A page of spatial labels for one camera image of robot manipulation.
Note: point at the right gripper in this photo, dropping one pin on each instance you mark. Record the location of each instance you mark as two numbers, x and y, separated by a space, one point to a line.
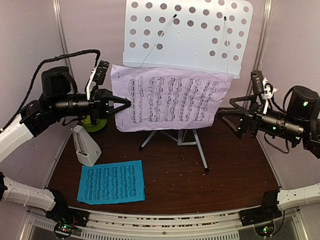
252 119

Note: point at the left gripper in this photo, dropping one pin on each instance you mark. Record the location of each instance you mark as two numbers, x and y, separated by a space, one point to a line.
98 104

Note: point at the purple sheet music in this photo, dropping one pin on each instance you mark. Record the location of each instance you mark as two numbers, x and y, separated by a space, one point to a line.
167 98

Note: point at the white metronome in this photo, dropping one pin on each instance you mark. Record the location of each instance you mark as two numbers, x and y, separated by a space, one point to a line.
86 149

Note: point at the blue sheet music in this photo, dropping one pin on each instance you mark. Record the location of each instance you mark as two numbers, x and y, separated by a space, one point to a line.
112 183

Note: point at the white music stand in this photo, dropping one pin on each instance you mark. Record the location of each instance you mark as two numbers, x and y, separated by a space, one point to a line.
201 35

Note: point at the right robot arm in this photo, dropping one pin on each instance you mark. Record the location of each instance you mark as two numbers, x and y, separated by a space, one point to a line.
296 123

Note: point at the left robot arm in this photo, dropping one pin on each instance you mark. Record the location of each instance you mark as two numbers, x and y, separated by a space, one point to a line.
32 120

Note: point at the green saucer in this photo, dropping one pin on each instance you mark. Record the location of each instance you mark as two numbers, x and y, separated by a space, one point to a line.
89 127

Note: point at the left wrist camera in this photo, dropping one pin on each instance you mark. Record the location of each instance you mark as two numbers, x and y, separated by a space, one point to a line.
96 79

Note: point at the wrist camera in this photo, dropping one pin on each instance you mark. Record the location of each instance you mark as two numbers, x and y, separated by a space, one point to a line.
96 79
263 89

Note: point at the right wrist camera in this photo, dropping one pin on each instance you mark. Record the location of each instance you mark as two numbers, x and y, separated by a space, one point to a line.
263 89

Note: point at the right aluminium corner post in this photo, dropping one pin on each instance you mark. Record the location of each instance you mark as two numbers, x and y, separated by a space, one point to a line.
264 34

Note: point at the aluminium corner post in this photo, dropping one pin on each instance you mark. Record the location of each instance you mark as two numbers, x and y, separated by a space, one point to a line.
60 26
264 34

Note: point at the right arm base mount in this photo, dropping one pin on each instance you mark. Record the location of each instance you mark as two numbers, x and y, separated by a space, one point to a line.
267 218

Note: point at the left aluminium corner post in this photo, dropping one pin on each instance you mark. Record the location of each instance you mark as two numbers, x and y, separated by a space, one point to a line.
60 26

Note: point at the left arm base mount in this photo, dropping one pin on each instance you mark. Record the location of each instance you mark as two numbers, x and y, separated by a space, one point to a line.
67 219

